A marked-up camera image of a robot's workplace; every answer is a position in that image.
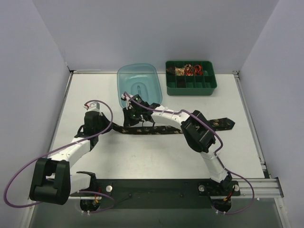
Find aluminium rail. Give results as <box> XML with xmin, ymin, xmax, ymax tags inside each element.
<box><xmin>71</xmin><ymin>177</ymin><xmax>285</xmax><ymax>199</ymax></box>

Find red black patterned rolled tie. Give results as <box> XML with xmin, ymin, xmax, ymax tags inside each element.
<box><xmin>184</xmin><ymin>64</ymin><xmax>194</xmax><ymax>76</ymax></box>

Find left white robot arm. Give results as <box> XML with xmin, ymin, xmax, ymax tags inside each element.
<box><xmin>29</xmin><ymin>111</ymin><xmax>112</xmax><ymax>205</ymax></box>

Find black gold patterned tie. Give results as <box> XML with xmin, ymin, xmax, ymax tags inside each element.
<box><xmin>112</xmin><ymin>117</ymin><xmax>235</xmax><ymax>135</ymax></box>

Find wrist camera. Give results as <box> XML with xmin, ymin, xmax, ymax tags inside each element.
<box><xmin>120</xmin><ymin>93</ymin><xmax>143</xmax><ymax>110</ymax></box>
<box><xmin>84</xmin><ymin>102</ymin><xmax>100</xmax><ymax>112</ymax></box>

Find dark rolled tie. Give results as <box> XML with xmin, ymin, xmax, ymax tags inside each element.
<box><xmin>166</xmin><ymin>66</ymin><xmax>175</xmax><ymax>75</ymax></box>

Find orange black rolled tie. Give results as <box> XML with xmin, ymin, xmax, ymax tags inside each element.
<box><xmin>194</xmin><ymin>64</ymin><xmax>203</xmax><ymax>76</ymax></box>

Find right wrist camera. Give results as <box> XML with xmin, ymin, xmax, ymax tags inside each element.
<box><xmin>120</xmin><ymin>93</ymin><xmax>143</xmax><ymax>110</ymax></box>

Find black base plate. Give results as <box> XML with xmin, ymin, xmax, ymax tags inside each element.
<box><xmin>78</xmin><ymin>178</ymin><xmax>241</xmax><ymax>210</ymax></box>

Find beige patterned rolled tie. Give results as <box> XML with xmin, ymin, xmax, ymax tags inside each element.
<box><xmin>175</xmin><ymin>67</ymin><xmax>185</xmax><ymax>76</ymax></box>

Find teal plastic tub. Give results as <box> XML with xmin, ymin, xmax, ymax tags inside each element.
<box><xmin>117</xmin><ymin>63</ymin><xmax>162</xmax><ymax>108</ymax></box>

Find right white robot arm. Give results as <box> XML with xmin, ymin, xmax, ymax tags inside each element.
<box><xmin>123</xmin><ymin>102</ymin><xmax>232</xmax><ymax>190</ymax></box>

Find green compartment organizer box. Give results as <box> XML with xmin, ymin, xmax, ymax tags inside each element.
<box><xmin>166</xmin><ymin>60</ymin><xmax>217</xmax><ymax>96</ymax></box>

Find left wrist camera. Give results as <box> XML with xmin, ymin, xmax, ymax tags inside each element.
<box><xmin>84</xmin><ymin>102</ymin><xmax>100</xmax><ymax>112</ymax></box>

